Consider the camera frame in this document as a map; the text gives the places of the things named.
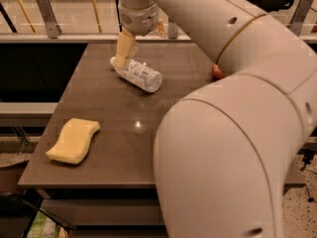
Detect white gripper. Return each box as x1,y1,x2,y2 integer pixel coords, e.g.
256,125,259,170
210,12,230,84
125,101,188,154
115,3,167,68

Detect clear plastic water bottle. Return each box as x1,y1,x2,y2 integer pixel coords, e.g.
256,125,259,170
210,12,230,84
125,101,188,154
110,57,162,93

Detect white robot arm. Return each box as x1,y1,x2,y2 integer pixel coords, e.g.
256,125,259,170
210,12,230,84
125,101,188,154
119,0,317,238

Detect yellow pole middle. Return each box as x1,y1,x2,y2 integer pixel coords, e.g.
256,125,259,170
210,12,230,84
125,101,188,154
91,0,102,33

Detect yellow pole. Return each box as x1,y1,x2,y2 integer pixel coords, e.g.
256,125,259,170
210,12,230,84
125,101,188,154
91,0,102,33
17,0,37,33

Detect black pole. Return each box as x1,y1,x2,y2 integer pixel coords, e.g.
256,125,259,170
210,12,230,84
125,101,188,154
115,0,122,33

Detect red apple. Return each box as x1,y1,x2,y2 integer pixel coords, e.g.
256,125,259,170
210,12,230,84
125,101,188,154
212,64,225,79

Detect yellow sponge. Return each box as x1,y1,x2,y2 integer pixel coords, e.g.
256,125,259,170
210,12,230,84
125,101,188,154
46,118,100,165

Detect yellow pole left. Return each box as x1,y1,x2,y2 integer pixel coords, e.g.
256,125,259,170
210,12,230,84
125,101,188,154
17,0,37,33

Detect grey drawer front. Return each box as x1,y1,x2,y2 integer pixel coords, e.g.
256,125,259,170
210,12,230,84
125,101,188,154
42,199,163,226

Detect green white package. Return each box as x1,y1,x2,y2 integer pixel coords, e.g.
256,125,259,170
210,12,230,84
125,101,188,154
27,212,57,238

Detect metal railing bracket middle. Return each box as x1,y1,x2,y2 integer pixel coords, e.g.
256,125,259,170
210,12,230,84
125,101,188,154
167,18,178,39

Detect metal railing bracket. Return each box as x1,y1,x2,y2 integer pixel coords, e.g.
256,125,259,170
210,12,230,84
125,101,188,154
36,0,61,39
167,18,178,39
288,0,314,36

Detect metal railing bracket left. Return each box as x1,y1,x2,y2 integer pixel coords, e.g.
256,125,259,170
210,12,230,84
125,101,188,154
36,0,61,39

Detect metal railing bracket right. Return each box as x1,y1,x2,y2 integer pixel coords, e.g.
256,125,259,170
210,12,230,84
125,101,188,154
288,0,314,36

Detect black power adapter with cable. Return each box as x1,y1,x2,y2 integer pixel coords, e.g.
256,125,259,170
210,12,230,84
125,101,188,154
300,149,316,203

